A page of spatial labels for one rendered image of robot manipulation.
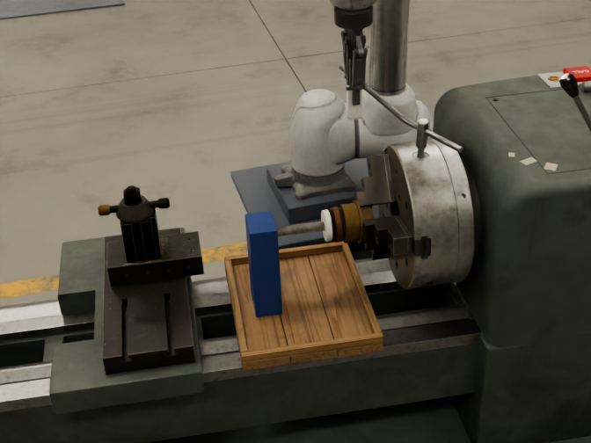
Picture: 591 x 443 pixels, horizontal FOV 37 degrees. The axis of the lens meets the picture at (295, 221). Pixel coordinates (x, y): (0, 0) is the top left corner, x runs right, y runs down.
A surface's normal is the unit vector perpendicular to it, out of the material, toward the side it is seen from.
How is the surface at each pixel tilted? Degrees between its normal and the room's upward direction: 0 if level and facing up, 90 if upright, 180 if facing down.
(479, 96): 0
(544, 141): 0
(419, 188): 37
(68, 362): 0
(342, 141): 87
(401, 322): 29
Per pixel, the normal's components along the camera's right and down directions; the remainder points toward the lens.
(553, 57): -0.04, -0.83
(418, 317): 0.05, -0.46
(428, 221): 0.13, 0.08
